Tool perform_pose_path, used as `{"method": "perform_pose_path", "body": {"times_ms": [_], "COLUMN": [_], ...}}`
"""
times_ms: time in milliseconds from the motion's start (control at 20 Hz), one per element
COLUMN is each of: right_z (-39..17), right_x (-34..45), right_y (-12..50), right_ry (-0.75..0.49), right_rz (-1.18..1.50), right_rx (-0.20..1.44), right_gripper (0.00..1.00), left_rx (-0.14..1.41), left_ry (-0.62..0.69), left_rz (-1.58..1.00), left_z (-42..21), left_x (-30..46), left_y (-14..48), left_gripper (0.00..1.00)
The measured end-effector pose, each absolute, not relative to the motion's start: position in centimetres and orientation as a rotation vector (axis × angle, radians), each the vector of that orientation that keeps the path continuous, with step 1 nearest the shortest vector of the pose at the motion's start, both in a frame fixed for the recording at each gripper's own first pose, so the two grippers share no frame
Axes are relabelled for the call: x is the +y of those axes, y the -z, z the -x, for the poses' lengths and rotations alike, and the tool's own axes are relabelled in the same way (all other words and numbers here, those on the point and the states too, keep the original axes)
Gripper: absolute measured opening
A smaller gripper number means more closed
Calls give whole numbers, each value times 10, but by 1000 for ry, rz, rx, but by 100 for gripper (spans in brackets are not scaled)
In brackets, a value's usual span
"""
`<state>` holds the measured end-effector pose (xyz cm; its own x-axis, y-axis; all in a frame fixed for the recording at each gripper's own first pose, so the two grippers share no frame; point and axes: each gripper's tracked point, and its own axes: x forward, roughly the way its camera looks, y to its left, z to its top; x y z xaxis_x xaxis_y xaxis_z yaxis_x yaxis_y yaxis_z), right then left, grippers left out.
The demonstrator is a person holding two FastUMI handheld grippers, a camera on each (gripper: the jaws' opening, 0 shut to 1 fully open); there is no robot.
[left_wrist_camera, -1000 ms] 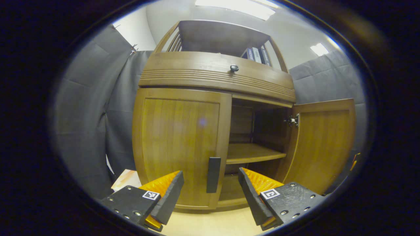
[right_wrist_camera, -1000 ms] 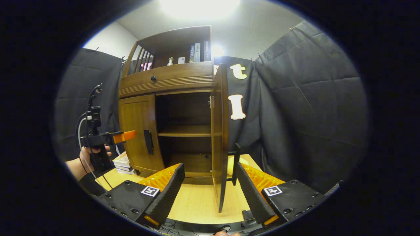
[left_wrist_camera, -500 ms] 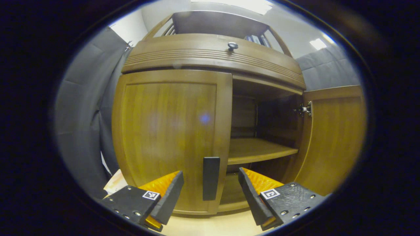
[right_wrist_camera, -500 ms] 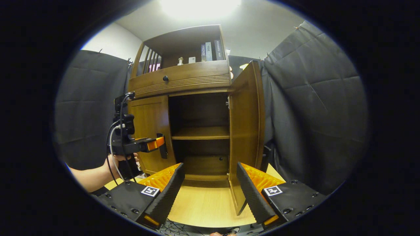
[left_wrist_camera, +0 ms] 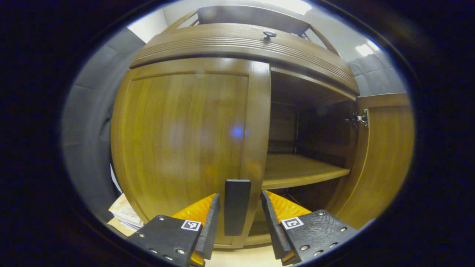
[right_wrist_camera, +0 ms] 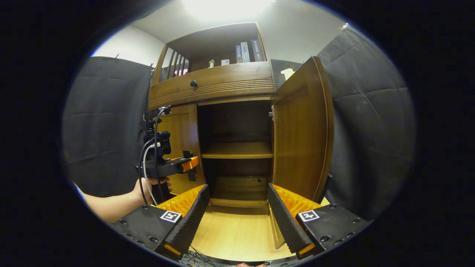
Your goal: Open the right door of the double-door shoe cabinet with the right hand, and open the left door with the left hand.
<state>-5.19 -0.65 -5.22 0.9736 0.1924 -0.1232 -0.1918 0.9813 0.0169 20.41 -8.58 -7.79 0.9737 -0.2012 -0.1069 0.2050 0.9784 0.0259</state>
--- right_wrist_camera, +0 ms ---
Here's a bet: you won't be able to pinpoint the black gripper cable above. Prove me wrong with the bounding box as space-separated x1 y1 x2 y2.
138 108 166 202

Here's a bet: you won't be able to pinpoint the thin black wires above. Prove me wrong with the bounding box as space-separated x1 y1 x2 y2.
181 248 238 267

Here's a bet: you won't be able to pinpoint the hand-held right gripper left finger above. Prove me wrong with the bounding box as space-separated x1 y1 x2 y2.
111 184 211 260

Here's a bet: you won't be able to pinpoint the black backdrop cloth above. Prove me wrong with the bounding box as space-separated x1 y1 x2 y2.
62 24 416 221

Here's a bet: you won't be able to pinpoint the wooden double-door shoe cabinet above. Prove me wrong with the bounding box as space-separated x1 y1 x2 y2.
148 22 277 208

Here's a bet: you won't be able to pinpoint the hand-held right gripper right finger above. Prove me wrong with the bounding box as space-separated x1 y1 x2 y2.
267 183 373 260

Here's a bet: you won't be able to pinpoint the dark grey book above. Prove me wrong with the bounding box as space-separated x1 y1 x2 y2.
251 39 265 62

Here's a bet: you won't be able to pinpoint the large ceiling light panel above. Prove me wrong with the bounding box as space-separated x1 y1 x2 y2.
182 0 277 21

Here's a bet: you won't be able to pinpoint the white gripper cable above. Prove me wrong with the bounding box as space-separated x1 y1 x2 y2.
142 143 161 205

